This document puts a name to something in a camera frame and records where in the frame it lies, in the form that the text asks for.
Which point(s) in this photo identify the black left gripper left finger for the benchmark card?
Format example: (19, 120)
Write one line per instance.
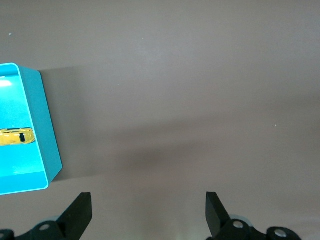
(77, 215)

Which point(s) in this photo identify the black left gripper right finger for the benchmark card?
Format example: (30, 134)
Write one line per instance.
(215, 215)

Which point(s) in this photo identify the yellow toy beetle car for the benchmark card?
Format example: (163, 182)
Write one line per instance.
(12, 137)

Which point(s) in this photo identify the teal plastic bin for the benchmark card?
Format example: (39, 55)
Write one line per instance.
(37, 125)

